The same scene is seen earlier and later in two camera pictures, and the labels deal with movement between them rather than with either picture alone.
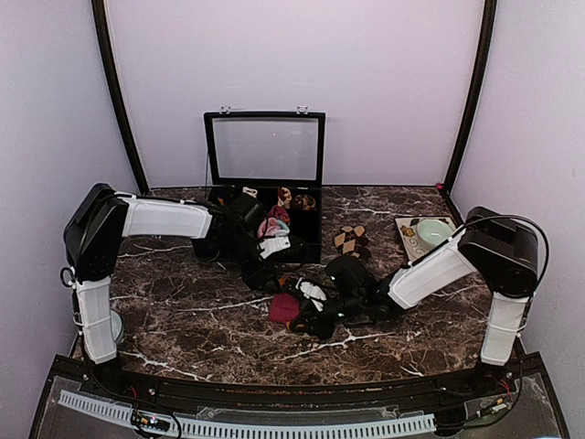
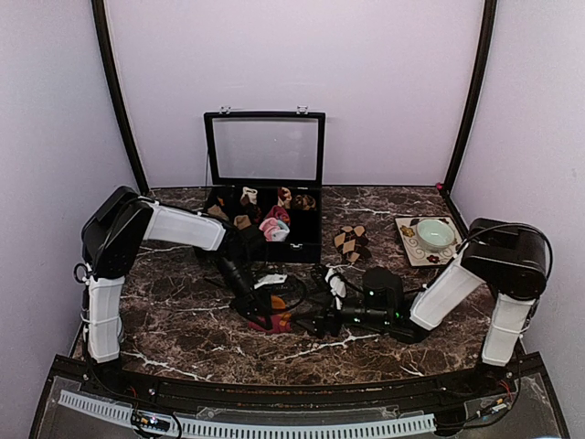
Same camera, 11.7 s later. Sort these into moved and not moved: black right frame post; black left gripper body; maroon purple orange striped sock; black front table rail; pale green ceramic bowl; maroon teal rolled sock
Moved: black left gripper body; maroon purple orange striped sock
Not moved: black front table rail; pale green ceramic bowl; black right frame post; maroon teal rolled sock
